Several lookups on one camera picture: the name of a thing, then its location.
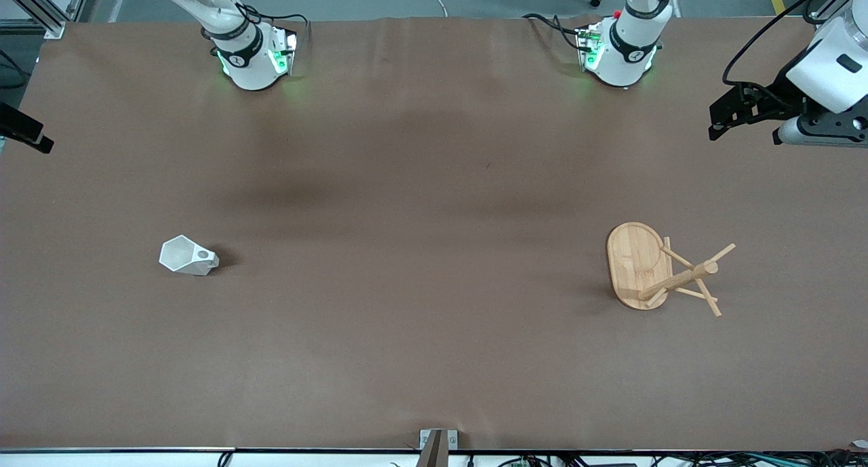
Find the white faceted cup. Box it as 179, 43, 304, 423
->
159, 235, 220, 277

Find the wooden cup rack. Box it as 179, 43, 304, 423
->
606, 222, 737, 317

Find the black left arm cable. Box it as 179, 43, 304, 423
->
722, 0, 843, 88

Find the black cable beside table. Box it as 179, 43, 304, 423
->
0, 49, 29, 89

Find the black left base cable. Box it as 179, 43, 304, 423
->
522, 12, 585, 49

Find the black base cable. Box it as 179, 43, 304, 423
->
234, 5, 312, 47
522, 12, 585, 49

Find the black right base cable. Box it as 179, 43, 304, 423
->
234, 5, 312, 47

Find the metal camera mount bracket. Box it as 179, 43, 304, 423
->
419, 429, 459, 467

